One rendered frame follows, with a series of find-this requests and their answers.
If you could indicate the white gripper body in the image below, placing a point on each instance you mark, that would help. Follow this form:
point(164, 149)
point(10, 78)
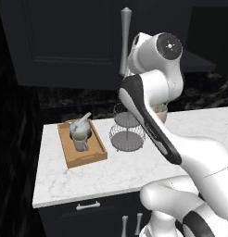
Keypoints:
point(135, 61)

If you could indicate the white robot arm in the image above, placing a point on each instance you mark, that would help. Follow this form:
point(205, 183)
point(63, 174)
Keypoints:
point(193, 166)

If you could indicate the grey kettle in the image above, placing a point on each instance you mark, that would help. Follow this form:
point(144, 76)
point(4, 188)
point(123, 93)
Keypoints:
point(78, 126)

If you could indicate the grey mug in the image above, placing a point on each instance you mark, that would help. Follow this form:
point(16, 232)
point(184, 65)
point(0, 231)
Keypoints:
point(80, 142)

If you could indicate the wooden tray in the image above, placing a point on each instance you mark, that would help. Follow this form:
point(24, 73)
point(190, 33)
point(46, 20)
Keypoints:
point(88, 154)

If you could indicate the colourful patterned bowl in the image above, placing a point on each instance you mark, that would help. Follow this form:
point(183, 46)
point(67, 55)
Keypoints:
point(160, 111)

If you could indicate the black drawer front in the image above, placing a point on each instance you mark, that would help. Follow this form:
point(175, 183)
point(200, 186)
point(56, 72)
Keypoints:
point(112, 203)

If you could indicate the black base cupboard door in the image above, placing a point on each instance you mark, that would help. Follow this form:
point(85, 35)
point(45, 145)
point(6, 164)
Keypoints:
point(88, 227)
point(145, 223)

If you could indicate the black wall cabinet door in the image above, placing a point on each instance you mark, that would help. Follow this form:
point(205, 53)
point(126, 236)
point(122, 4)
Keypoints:
point(162, 15)
point(69, 37)

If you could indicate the black wall cabinet body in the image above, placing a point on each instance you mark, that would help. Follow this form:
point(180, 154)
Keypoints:
point(208, 31)

